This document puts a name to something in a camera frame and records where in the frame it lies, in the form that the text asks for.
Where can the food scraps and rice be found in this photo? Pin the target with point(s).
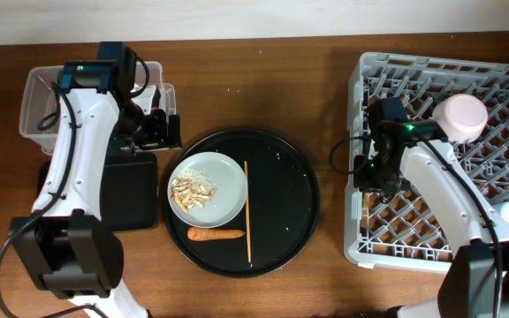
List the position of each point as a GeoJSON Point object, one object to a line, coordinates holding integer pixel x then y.
{"type": "Point", "coordinates": [191, 188]}

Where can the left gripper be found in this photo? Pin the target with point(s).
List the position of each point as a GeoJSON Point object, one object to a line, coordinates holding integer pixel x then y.
{"type": "Point", "coordinates": [159, 137]}

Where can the grey dishwasher rack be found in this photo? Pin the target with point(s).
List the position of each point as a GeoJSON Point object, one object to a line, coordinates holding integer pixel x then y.
{"type": "Point", "coordinates": [403, 233]}

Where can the grey plate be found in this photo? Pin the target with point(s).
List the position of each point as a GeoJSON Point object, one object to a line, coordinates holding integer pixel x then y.
{"type": "Point", "coordinates": [229, 180]}

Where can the clear plastic bin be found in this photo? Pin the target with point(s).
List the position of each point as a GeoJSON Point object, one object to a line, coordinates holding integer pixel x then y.
{"type": "Point", "coordinates": [38, 100]}

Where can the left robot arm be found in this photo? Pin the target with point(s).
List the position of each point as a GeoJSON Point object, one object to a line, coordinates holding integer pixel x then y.
{"type": "Point", "coordinates": [64, 245]}

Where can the orange carrot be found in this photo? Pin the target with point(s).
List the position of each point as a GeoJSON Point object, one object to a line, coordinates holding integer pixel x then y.
{"type": "Point", "coordinates": [207, 234]}

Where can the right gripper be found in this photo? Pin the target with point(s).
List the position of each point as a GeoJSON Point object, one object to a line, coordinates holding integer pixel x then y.
{"type": "Point", "coordinates": [363, 181]}

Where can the round black serving tray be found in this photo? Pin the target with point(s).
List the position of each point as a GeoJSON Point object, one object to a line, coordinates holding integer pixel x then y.
{"type": "Point", "coordinates": [284, 205]}

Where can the black rectangular tray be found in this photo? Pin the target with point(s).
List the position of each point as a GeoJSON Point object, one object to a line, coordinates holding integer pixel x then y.
{"type": "Point", "coordinates": [115, 193]}

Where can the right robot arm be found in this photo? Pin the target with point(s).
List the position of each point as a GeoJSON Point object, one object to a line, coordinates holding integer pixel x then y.
{"type": "Point", "coordinates": [420, 154]}

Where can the wooden chopstick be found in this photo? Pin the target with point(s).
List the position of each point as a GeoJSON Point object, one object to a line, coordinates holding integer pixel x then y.
{"type": "Point", "coordinates": [247, 209]}

